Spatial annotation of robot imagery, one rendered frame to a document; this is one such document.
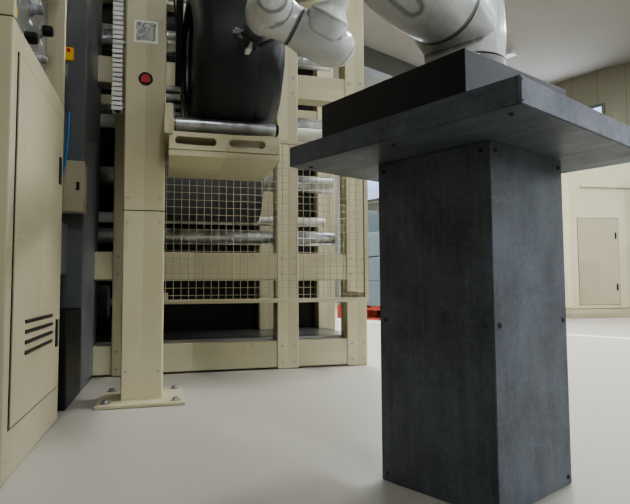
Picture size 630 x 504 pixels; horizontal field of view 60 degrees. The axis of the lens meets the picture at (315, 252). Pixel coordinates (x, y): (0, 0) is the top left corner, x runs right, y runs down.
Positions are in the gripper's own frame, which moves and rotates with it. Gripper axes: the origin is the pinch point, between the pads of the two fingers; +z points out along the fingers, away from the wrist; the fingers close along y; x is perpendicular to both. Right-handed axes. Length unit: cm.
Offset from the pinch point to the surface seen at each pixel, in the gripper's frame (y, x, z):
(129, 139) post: 35.8, 28.3, 18.5
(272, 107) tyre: -10.2, 15.5, 12.0
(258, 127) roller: -5.5, 22.6, 11.4
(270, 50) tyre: -7.7, -0.9, 4.4
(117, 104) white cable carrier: 39.7, 16.9, 21.1
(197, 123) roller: 14.4, 22.6, 11.4
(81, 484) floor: 39, 103, -65
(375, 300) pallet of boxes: -194, 143, 372
